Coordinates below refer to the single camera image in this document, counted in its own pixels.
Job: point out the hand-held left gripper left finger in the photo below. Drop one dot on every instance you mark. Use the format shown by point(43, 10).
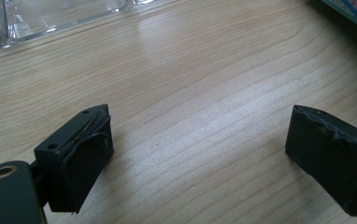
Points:
point(74, 161)

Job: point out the clear acrylic book rack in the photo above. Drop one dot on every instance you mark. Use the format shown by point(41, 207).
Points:
point(58, 18)

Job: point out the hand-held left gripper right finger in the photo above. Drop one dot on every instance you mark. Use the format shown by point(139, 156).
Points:
point(332, 155)

